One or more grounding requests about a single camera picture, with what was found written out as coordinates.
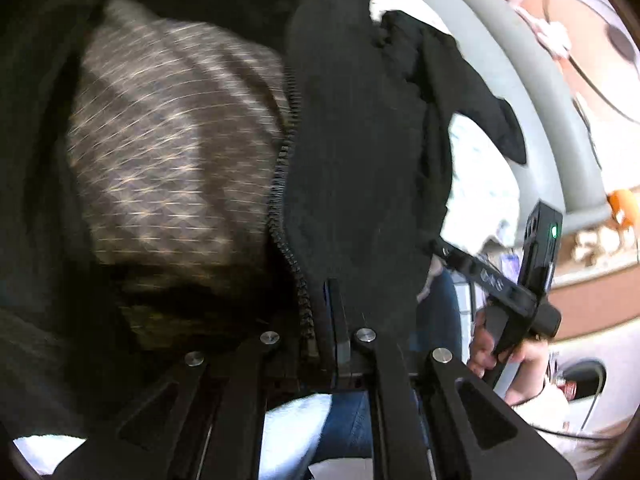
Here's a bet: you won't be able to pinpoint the black zip jacket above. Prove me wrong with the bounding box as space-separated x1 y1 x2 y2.
0 0 528 441

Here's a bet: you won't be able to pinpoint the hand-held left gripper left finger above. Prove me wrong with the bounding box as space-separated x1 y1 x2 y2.
50 331 302 480

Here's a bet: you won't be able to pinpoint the person's right forearm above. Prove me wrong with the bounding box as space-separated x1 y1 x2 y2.
505 380 573 433

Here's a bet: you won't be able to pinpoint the black cable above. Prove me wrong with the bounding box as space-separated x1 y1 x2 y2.
530 359 616 442

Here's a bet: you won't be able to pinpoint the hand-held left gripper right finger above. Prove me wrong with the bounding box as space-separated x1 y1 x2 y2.
324 279 577 480

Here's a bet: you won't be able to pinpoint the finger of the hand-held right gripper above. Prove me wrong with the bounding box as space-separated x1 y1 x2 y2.
432 239 478 281

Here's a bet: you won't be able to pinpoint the person's blue jeans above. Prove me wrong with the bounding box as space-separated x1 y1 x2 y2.
310 265 463 466

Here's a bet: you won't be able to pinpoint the person's right hand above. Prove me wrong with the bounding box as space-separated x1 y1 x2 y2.
469 309 552 407

